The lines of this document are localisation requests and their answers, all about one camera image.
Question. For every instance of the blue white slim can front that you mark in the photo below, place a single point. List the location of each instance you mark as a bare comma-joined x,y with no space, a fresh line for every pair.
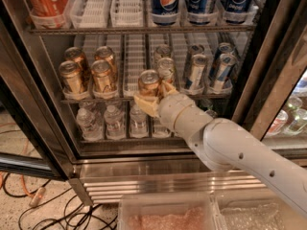
197,66

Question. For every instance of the green can right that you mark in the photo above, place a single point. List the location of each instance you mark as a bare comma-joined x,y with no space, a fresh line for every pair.
207,106

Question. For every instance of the water bottle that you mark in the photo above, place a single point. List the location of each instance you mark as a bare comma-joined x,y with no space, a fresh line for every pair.
114,119
91,129
138,122

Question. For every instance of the silver can back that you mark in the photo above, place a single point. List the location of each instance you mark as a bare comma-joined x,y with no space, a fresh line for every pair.
162,51

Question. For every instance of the water bottle right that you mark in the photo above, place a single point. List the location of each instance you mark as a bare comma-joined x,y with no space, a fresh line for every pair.
138,122

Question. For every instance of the silver can front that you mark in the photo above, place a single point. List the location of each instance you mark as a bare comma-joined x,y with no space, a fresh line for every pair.
166,69

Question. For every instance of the blue white can right front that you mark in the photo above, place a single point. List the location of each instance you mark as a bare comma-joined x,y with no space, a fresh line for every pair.
221,70

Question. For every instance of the top wire shelf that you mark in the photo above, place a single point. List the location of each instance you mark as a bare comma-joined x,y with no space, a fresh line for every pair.
145,30

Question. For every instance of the clear bin right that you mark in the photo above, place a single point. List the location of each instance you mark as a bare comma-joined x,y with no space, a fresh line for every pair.
258,209

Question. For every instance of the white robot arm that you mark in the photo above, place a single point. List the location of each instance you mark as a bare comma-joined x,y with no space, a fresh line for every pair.
221,144

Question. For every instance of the blue white slim can back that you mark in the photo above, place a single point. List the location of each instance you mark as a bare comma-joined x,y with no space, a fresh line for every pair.
194,50

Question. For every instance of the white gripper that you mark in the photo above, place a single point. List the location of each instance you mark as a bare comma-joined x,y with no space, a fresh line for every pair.
170,108

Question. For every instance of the wire shelf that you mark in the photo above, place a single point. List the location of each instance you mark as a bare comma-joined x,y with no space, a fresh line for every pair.
124,99
145,30

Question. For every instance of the blue white slim can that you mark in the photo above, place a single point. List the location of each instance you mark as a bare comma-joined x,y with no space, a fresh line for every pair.
197,66
194,50

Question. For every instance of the water bottle left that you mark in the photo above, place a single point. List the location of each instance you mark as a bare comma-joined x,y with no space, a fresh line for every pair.
91,129

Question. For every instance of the water bottle middle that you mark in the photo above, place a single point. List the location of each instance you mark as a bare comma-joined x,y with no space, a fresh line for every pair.
114,119

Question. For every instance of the silver can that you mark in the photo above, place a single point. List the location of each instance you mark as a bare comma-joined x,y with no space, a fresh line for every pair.
162,51
166,69

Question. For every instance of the middle wire shelf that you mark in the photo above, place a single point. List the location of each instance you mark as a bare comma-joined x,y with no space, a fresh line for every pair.
124,99

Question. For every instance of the clear bin pink contents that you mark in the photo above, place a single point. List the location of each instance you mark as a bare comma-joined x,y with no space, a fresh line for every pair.
166,211

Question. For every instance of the open fridge door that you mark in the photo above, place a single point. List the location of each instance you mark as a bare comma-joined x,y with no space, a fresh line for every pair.
20,96

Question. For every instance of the orange can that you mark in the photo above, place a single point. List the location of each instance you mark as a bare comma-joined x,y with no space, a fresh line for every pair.
78,55
106,53
148,83
72,76
103,76

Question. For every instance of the blue white can right back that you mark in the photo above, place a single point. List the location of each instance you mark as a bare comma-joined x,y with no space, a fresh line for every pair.
224,48

